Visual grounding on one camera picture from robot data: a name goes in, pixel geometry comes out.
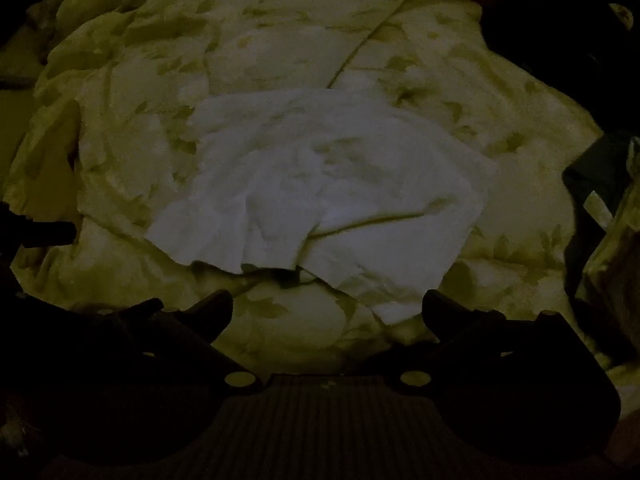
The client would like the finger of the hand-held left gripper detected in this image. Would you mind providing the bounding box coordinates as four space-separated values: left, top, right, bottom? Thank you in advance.
0 204 77 251

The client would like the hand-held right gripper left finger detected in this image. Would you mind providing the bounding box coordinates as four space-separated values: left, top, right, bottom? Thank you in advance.
99 289 263 397

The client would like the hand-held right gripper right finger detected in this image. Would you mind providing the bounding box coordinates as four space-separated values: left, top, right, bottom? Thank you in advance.
394 290 572 393

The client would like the small white garment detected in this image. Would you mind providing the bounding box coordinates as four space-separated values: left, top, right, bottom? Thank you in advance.
145 87 493 326

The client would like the shiny greenish cloth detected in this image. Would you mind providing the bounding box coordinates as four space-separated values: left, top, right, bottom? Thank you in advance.
575 140 640 361

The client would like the dark cloth with pale label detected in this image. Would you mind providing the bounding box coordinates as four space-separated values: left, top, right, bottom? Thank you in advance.
562 132 640 306

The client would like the leaf print blanket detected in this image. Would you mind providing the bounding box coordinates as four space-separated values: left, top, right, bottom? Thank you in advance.
0 0 640 401

